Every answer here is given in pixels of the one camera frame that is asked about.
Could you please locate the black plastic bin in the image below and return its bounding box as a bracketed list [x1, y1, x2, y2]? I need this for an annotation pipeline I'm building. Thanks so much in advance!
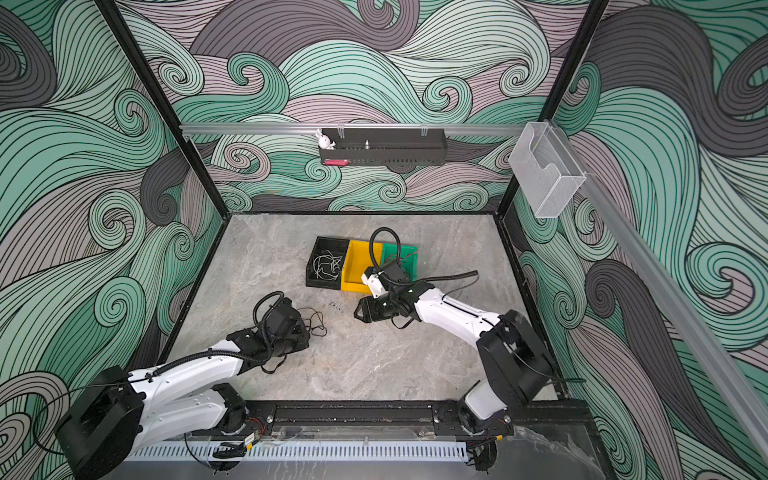
[305, 236, 350, 290]

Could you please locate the red black cable bundle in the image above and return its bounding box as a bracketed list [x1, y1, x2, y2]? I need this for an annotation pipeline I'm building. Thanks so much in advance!
[298, 305, 329, 338]

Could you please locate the green plastic bin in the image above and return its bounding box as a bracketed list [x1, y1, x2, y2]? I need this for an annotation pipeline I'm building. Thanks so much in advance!
[377, 243, 418, 280]

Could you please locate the yellow plastic bin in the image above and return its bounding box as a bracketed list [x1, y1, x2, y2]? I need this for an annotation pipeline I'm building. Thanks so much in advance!
[341, 240, 373, 295]

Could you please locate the white rabbit figurine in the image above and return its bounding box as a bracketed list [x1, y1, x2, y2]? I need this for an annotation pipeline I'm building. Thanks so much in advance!
[315, 129, 336, 150]

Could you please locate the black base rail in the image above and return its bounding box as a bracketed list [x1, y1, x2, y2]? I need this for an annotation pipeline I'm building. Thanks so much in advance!
[246, 399, 589, 432]

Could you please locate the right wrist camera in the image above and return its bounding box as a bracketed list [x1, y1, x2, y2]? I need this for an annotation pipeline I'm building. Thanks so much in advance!
[361, 267, 388, 298]

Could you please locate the black wall shelf tray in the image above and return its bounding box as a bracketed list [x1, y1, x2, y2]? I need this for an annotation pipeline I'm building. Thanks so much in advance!
[318, 127, 448, 170]

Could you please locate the clear acrylic wall holder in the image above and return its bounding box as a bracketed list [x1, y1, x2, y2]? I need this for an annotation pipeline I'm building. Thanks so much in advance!
[509, 121, 586, 219]

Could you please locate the white slotted cable duct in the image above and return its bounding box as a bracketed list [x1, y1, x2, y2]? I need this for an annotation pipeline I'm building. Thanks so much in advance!
[127, 440, 468, 463]

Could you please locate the white cable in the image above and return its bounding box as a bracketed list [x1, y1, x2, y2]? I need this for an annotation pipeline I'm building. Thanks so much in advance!
[311, 248, 344, 280]

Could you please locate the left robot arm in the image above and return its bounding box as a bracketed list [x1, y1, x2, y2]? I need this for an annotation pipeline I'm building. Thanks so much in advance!
[54, 291, 311, 479]

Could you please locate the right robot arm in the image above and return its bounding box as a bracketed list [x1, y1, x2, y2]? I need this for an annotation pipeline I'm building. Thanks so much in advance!
[354, 227, 559, 435]

